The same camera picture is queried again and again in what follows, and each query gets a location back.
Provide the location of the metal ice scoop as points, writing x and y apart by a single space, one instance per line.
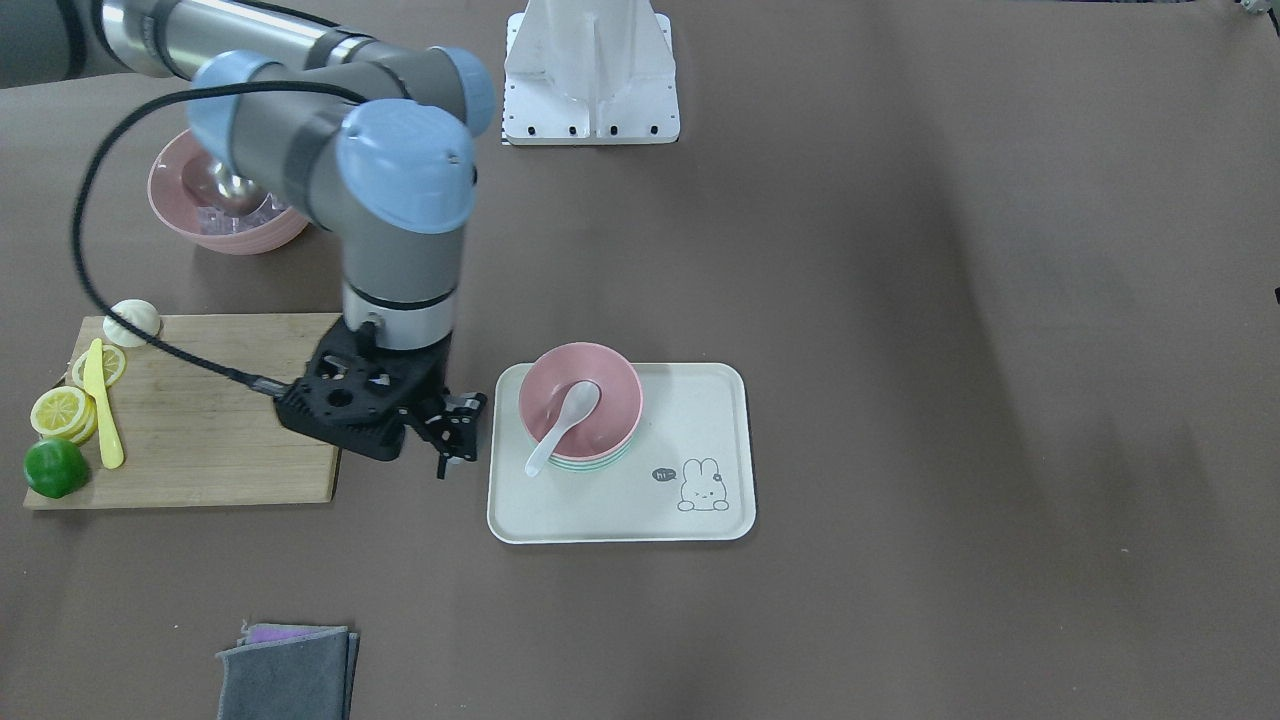
210 183

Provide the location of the white ceramic spoon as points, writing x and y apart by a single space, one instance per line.
578 404

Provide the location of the grey folded cloth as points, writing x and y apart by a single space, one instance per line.
289 671

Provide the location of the white steamed bun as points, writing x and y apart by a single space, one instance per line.
139 313

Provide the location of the top green bowl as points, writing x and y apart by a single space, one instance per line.
586 465

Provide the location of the wooden cutting board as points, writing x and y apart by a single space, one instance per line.
194 439

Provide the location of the cream rabbit tray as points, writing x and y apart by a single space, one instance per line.
687 477

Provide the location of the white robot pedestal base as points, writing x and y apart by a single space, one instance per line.
589 73

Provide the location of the green lime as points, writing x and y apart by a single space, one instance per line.
55 468

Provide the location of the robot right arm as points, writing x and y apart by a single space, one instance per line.
371 141

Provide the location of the upper lemon slice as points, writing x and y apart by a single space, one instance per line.
64 412

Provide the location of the small pink bowl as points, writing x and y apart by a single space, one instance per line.
613 421

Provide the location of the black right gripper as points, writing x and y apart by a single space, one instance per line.
437 385

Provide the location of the large pink ice bowl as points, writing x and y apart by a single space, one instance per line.
267 228

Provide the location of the yellow plastic knife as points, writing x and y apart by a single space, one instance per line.
111 448

